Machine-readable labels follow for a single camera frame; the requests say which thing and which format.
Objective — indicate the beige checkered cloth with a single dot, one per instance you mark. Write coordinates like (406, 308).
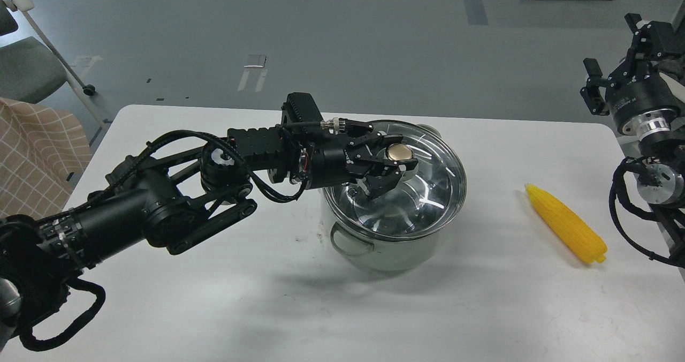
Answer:
(40, 148)

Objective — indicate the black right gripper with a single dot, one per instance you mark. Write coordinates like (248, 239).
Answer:
(635, 88)

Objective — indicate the grey office chair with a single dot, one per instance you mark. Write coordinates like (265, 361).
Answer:
(32, 68)

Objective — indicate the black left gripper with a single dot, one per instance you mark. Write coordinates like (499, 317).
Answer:
(348, 151)

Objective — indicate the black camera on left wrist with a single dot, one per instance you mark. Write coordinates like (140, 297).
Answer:
(300, 114)

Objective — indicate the yellow toy corn cob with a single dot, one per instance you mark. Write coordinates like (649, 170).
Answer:
(575, 234)

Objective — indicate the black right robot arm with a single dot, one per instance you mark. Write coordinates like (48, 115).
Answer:
(650, 185)

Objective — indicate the glass pot lid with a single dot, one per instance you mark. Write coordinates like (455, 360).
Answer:
(423, 202)

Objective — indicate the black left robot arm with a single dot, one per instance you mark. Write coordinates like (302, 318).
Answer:
(182, 189)

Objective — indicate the stainless steel pot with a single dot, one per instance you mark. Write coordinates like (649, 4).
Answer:
(378, 254)

